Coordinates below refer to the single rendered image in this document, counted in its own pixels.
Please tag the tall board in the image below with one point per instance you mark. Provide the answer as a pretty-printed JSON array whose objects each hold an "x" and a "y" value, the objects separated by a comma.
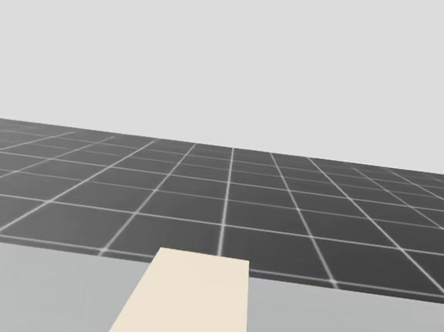
[{"x": 187, "y": 304}]

